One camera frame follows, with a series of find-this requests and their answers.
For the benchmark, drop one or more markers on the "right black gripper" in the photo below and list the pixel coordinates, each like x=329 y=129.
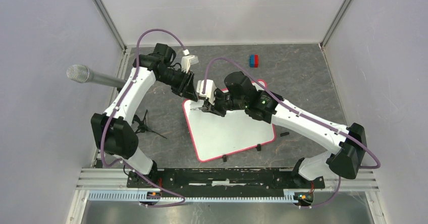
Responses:
x=214 y=109

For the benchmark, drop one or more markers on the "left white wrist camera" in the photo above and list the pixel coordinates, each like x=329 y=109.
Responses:
x=188 y=60

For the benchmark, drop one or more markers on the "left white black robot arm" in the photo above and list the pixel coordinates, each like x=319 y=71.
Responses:
x=112 y=129

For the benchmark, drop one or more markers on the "white whiteboard marker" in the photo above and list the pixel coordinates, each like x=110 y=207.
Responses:
x=197 y=108

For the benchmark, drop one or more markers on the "grey microphone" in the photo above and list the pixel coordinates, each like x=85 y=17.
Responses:
x=83 y=74

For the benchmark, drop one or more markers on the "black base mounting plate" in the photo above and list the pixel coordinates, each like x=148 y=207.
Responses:
x=231 y=182

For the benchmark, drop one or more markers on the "blue and red eraser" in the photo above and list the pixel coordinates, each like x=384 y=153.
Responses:
x=254 y=61

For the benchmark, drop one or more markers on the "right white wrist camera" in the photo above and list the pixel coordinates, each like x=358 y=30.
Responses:
x=206 y=90

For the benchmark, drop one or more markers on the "blue toothed cable rail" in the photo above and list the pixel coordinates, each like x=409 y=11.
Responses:
x=143 y=196

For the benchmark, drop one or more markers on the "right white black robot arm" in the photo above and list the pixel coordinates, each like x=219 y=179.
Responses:
x=344 y=145

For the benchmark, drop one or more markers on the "pink framed whiteboard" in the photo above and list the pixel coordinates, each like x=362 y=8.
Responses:
x=214 y=136

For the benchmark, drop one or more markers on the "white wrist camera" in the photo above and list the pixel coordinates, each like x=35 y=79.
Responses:
x=188 y=60
x=206 y=90

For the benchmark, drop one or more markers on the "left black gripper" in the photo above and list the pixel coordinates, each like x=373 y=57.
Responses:
x=189 y=92

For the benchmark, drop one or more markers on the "black microphone stand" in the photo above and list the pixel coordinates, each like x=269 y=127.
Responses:
x=142 y=125

